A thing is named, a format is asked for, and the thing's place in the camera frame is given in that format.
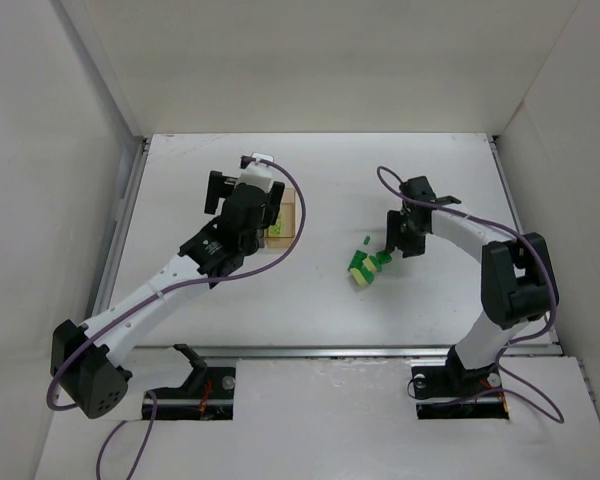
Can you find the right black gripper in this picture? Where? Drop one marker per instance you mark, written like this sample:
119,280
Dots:
406,232

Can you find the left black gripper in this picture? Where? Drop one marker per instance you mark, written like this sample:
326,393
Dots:
215,189

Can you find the light green 2x2 lego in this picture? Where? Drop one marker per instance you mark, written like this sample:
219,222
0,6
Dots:
277,229

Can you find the dark green 2x2 lego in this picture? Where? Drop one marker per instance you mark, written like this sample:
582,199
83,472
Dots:
383,257

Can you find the dark green 2x4 lego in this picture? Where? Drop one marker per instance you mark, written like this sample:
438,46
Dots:
357,260

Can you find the dark green 2x4 lego plate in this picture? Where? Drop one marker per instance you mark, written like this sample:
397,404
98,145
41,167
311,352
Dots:
379,266

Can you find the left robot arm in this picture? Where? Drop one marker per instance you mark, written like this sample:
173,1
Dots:
87,359

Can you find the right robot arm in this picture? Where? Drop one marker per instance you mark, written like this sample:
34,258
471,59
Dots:
517,283

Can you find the amber plastic container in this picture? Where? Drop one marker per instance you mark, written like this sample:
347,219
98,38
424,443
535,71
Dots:
287,213

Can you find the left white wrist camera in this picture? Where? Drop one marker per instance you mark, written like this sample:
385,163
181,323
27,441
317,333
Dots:
255,171

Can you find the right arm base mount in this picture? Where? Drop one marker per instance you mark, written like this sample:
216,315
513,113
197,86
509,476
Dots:
444,394

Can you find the aluminium rail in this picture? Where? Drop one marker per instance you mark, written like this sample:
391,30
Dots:
287,352

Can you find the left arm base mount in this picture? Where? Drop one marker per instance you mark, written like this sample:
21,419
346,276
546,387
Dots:
185,386

